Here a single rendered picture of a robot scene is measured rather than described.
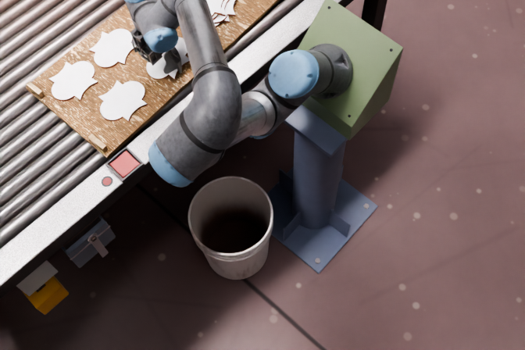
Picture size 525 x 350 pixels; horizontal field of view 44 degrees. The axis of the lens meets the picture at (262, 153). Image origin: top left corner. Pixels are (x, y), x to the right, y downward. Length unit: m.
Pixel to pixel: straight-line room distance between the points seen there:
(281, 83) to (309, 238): 1.14
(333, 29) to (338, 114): 0.23
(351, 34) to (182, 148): 0.68
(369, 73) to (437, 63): 1.39
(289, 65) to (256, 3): 0.48
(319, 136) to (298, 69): 0.32
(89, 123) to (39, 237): 0.34
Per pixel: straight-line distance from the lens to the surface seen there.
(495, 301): 2.72
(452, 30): 3.28
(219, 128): 1.27
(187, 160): 1.32
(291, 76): 1.62
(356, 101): 1.80
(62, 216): 1.82
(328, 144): 1.87
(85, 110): 1.93
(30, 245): 1.81
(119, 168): 1.82
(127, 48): 2.00
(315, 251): 2.65
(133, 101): 1.90
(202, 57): 1.37
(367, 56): 1.79
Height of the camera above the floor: 2.51
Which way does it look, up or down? 63 degrees down
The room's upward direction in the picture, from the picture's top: 3 degrees counter-clockwise
